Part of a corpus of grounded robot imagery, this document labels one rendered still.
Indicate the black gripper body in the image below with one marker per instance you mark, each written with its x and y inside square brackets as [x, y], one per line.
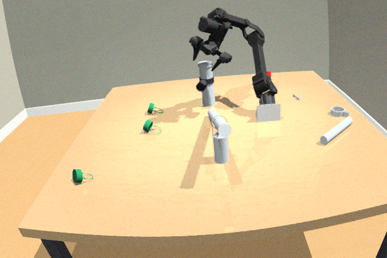
[197, 41]

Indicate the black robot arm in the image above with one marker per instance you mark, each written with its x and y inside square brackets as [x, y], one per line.
[218, 22]

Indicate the green hollow cylinder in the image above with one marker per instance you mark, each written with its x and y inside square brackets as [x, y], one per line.
[151, 108]
[147, 126]
[77, 175]

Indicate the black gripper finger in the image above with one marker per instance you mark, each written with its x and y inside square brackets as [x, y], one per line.
[218, 62]
[196, 50]

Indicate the grey metal ring clamp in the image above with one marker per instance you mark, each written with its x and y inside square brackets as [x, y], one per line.
[338, 111]

